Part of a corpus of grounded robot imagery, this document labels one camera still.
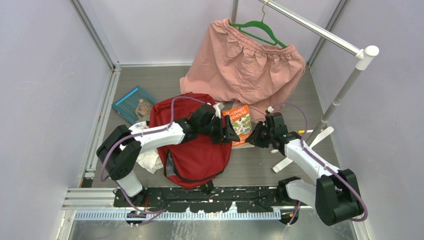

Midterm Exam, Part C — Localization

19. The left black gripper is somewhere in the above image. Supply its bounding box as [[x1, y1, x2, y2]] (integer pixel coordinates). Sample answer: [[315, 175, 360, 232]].
[[199, 115, 240, 144]]

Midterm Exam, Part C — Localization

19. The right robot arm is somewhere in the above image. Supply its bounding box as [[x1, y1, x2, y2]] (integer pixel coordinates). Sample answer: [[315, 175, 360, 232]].
[[246, 112, 368, 226]]

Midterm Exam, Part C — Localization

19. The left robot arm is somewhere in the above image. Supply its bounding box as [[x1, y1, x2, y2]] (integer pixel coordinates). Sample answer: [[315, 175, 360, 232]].
[[96, 103, 240, 207]]

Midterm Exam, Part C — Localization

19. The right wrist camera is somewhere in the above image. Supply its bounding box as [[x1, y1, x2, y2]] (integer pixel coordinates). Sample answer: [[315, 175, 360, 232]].
[[265, 106, 285, 128]]

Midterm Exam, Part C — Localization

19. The white crumpled cloth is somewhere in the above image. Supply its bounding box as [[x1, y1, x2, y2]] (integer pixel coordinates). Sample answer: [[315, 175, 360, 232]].
[[129, 121, 164, 174]]

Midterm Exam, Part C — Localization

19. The orange treehouse book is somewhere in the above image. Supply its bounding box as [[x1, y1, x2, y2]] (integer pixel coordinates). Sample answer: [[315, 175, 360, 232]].
[[222, 105, 254, 149]]

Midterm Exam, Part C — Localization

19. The red backpack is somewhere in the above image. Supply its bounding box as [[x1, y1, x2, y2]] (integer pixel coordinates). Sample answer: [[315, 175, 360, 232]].
[[149, 93, 232, 189]]

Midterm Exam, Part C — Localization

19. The blue book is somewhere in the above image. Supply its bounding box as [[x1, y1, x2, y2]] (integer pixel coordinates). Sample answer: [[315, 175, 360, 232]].
[[111, 85, 158, 125]]

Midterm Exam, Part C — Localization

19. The yellow capped marker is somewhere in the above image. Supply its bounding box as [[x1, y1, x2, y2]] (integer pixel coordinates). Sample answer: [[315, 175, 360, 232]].
[[297, 129, 314, 135]]

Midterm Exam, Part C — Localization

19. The pink skirt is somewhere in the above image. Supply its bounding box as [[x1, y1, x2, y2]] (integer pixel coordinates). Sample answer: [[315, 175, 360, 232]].
[[179, 18, 306, 122]]

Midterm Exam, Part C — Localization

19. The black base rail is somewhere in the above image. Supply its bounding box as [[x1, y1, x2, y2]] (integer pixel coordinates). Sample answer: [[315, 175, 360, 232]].
[[112, 186, 299, 213]]

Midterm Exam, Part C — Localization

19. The green clothes hanger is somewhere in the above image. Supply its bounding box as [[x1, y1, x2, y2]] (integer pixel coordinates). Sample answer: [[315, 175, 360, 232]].
[[229, 0, 287, 49]]

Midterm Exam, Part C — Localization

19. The white clothes rack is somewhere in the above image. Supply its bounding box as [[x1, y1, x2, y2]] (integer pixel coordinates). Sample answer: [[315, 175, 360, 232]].
[[230, 0, 380, 174]]

